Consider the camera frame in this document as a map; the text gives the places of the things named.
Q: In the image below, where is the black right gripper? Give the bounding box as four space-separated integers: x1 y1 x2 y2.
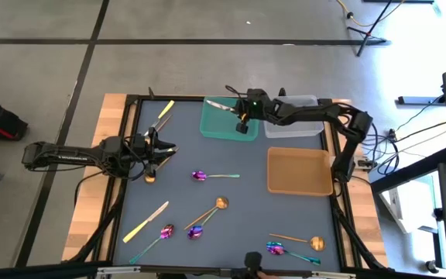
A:
235 88 277 136

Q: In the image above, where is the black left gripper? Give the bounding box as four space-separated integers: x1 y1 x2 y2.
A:
130 127 178 176

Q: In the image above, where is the yellow-handled silver knife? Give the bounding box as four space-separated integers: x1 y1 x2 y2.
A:
142 99 176 137
122 200 170 244
207 99 247 122

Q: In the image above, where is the gold spoon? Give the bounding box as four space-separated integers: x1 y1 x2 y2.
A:
184 196 230 231
269 232 327 253
143 146 180 184

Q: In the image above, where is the iridescent purple spoon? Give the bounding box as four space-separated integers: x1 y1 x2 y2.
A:
128 223 176 266
190 170 242 183
266 241 322 267
187 208 221 241

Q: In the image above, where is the teal plastic bin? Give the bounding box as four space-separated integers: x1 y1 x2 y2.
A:
199 95 261 143

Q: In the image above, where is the gold cutlery piece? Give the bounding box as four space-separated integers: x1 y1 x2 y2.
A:
154 115 173 133

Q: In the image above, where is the clear plastic bin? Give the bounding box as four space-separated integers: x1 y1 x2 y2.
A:
263 94 325 140

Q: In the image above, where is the orange plastic bin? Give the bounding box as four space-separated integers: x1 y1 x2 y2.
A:
266 146 335 197

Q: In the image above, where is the blue-grey table mat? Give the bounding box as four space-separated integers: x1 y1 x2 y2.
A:
112 99 342 273

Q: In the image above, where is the black tripod stand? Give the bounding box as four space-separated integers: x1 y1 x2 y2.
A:
345 0 392 58

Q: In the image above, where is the black stand foot bar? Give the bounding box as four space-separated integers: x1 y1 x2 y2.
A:
396 95 446 107

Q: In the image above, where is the white box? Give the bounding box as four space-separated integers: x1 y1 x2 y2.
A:
377 174 439 236

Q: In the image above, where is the black table-level camera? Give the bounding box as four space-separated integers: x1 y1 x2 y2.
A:
243 251 264 274

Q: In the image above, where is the black cable bundle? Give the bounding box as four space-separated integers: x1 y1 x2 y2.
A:
361 114 446 177

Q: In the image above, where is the yellow floor cable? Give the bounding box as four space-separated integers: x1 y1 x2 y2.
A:
335 0 407 29

